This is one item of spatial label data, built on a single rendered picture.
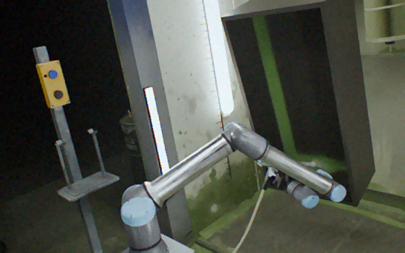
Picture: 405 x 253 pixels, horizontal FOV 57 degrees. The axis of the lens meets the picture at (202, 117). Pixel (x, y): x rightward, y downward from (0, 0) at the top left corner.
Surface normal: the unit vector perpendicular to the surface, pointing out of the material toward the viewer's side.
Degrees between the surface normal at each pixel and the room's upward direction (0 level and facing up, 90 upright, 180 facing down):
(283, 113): 102
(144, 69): 90
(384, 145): 57
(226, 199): 90
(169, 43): 90
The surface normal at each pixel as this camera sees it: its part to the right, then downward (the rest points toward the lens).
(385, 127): -0.69, -0.26
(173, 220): 0.68, 0.08
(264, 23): -0.59, 0.50
